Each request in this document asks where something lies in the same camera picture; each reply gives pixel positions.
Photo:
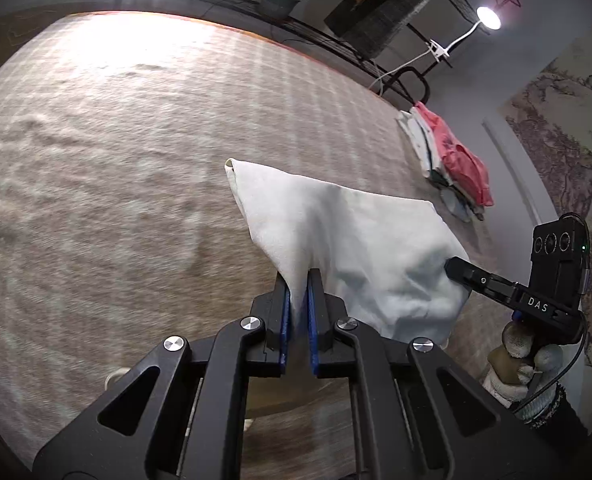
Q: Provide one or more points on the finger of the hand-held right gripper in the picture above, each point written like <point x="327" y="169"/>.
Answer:
<point x="476" y="277"/>

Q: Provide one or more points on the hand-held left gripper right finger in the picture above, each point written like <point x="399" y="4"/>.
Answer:
<point x="312" y="320"/>

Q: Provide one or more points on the white camisole top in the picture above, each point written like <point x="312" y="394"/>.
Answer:
<point x="351" y="240"/>

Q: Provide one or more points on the black metal chair frame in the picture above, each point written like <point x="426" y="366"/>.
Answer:
<point x="423" y="85"/>

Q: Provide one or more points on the grey-blue folded garment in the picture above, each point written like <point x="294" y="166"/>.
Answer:
<point x="456" y="205"/>

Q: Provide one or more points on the pink folded garment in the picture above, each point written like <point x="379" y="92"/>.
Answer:
<point x="456" y="155"/>

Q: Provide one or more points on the white curved headboard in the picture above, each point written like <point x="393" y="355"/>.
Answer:
<point x="506" y="160"/>

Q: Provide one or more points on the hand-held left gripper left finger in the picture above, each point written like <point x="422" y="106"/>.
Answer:
<point x="286" y="320"/>

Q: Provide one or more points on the person's right hand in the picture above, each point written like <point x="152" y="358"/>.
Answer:
<point x="511" y="365"/>

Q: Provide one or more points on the white clip lamp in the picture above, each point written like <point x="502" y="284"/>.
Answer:
<point x="488" y="16"/>

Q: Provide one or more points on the person's right forearm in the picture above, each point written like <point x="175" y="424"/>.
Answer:
<point x="561" y="415"/>

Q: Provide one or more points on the black metal clothes rack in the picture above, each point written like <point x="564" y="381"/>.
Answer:
<point x="326" y="40"/>

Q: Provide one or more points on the landscape wall mural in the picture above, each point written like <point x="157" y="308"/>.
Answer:
<point x="566" y="135"/>

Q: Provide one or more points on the grey plaid coat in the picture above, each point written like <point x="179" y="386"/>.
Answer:
<point x="391" y="15"/>

